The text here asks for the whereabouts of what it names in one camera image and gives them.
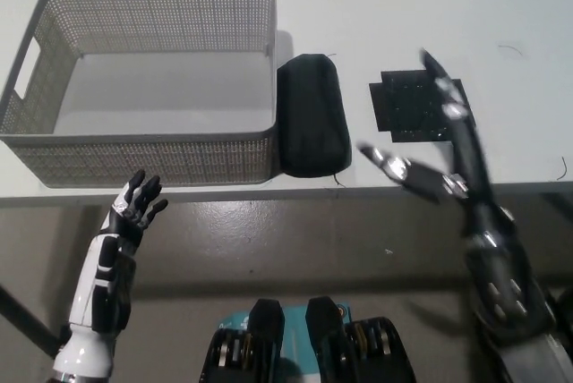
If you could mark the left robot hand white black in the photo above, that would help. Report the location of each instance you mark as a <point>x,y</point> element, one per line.
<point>105,275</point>

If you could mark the right robot hand black silver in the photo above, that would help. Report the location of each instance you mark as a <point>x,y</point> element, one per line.
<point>497,266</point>

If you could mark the black fabric pencil case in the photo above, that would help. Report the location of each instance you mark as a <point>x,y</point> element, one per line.
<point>313,119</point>

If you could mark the black table leg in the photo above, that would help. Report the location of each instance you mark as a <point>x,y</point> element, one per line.
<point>22,313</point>

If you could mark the grey perforated plastic basket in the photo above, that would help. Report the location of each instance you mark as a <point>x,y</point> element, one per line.
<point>134,155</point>

